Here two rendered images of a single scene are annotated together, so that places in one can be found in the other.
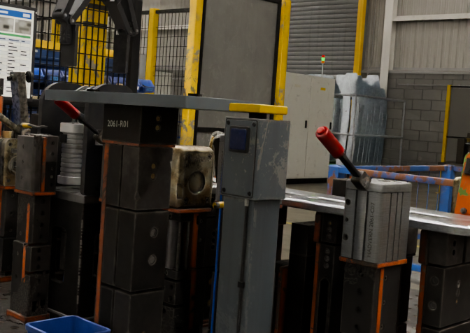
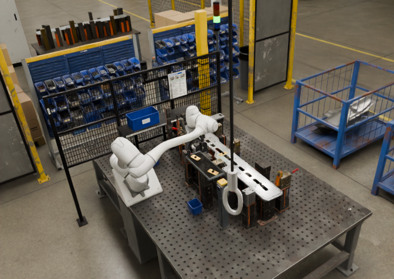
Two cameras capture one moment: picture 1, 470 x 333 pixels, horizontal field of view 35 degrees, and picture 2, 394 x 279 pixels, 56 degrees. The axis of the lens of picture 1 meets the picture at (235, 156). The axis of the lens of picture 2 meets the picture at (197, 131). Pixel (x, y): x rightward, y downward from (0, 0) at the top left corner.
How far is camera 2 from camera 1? 2.15 m
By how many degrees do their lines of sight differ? 33
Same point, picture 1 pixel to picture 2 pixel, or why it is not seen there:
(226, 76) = (267, 16)
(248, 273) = (222, 208)
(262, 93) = (285, 16)
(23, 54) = (183, 83)
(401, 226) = (252, 198)
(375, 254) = (246, 204)
